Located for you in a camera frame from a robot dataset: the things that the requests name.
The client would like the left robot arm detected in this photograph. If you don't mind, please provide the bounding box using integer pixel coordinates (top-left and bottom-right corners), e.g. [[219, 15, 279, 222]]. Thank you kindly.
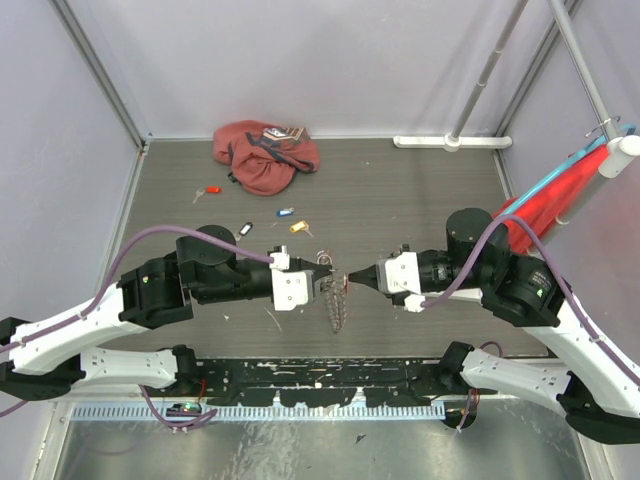
[[1, 225, 332, 401]]

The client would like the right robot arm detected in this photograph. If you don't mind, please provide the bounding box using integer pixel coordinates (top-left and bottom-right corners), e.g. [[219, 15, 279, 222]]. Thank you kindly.
[[348, 208, 639, 445]]

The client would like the key with yellow tag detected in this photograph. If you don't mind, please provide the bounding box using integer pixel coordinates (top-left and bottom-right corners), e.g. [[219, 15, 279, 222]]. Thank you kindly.
[[289, 220, 313, 237]]

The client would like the key with blue tag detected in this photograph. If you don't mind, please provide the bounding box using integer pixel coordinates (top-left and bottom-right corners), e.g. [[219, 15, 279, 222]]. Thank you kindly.
[[276, 208, 295, 218]]

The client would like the key with black tag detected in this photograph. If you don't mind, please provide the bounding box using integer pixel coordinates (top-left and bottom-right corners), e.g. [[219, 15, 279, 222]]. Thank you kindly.
[[234, 222, 254, 243]]

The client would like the red crumpled shirt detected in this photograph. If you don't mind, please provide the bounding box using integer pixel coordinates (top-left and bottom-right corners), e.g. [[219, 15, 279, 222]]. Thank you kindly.
[[212, 120, 321, 196]]

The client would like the white rack base bar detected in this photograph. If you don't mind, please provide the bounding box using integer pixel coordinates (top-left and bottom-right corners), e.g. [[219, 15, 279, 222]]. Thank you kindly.
[[393, 134, 513, 152]]

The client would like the red cloth on hanger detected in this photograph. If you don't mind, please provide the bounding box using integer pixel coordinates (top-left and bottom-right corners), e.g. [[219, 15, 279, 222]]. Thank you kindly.
[[514, 145, 608, 240]]

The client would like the grey rack pole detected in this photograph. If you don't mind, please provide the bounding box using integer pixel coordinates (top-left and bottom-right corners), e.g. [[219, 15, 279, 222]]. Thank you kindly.
[[449, 0, 528, 137]]

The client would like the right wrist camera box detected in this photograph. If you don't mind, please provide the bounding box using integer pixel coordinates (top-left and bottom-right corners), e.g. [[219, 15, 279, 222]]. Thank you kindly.
[[376, 251, 426, 313]]

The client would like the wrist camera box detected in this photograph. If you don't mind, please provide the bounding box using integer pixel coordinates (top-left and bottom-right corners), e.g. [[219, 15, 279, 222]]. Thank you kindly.
[[271, 270, 315, 312], [376, 251, 426, 313]]

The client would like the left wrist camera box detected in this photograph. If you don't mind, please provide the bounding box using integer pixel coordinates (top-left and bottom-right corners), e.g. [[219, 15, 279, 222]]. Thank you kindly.
[[271, 270, 315, 312]]

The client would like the white slotted cable duct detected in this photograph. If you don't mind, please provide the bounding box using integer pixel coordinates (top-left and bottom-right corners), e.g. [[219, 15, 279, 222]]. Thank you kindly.
[[70, 400, 446, 422]]

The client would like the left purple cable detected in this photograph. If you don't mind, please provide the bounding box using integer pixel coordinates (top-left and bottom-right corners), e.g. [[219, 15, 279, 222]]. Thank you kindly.
[[0, 224, 291, 431]]

